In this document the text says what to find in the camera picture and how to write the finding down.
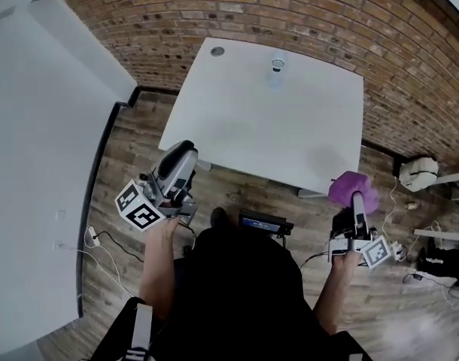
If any purple wiping cloth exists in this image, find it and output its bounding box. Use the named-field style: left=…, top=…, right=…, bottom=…
left=328, top=170, right=380, bottom=217

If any black floor cable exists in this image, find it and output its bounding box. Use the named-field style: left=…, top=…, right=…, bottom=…
left=96, top=230, right=144, bottom=262

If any white charger cable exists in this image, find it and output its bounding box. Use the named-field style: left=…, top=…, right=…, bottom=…
left=77, top=226, right=135, bottom=299

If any person's left forearm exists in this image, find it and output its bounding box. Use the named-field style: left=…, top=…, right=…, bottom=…
left=138, top=218, right=181, bottom=321

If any black power adapter cable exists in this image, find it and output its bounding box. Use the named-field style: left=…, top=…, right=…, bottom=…
left=402, top=272, right=456, bottom=289

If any person's black shirt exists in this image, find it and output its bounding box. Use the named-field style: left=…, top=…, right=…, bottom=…
left=90, top=226, right=373, bottom=361

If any long white floor cable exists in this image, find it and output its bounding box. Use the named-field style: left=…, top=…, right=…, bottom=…
left=381, top=177, right=400, bottom=240

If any black device with blue screen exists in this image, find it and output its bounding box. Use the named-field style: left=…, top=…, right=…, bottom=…
left=239, top=208, right=294, bottom=237

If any white backpack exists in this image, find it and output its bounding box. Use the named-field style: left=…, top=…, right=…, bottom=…
left=398, top=157, right=439, bottom=193

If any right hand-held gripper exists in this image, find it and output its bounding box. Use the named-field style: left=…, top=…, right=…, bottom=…
left=329, top=191, right=392, bottom=270

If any looped white cable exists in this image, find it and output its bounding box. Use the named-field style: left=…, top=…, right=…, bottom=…
left=406, top=220, right=447, bottom=257

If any white side table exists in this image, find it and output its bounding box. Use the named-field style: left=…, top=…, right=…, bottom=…
left=413, top=171, right=459, bottom=246

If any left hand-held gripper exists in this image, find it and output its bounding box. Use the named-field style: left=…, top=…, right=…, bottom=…
left=114, top=140, right=199, bottom=233

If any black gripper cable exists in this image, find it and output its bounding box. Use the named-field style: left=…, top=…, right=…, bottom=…
left=298, top=251, right=331, bottom=269
left=180, top=222, right=197, bottom=256

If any black metal frame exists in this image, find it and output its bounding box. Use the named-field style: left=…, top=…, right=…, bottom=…
left=75, top=88, right=141, bottom=319

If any person's right forearm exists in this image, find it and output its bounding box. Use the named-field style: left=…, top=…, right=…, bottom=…
left=312, top=252, right=360, bottom=336

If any person's black shoe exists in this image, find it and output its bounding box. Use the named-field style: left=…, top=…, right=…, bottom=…
left=210, top=207, right=230, bottom=229

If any black bag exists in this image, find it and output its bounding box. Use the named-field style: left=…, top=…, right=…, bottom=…
left=417, top=237, right=459, bottom=278

